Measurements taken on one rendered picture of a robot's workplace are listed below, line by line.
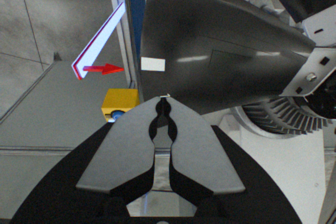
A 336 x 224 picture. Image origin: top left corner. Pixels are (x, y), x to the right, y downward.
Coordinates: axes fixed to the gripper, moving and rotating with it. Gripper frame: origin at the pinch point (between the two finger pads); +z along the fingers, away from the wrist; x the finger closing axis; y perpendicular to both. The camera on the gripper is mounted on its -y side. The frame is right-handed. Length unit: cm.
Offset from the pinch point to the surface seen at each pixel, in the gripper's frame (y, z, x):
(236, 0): -8.3, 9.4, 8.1
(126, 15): -5.9, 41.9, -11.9
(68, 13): -6, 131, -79
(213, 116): 41, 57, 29
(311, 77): 0.6, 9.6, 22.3
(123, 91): 16.4, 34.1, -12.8
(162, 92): 4.0, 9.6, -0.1
